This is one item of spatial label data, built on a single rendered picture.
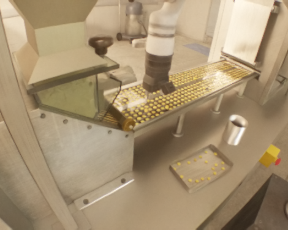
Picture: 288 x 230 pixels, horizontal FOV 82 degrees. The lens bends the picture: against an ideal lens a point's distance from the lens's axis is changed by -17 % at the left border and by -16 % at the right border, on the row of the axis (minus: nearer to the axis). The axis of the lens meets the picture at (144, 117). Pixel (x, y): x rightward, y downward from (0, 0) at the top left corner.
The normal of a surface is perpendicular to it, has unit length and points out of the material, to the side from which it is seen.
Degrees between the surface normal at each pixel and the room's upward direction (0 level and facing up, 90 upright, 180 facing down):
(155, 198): 0
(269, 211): 0
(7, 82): 90
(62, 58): 44
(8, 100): 90
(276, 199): 0
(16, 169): 90
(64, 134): 90
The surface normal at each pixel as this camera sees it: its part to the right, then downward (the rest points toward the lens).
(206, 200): 0.07, -0.78
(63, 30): 0.62, 0.52
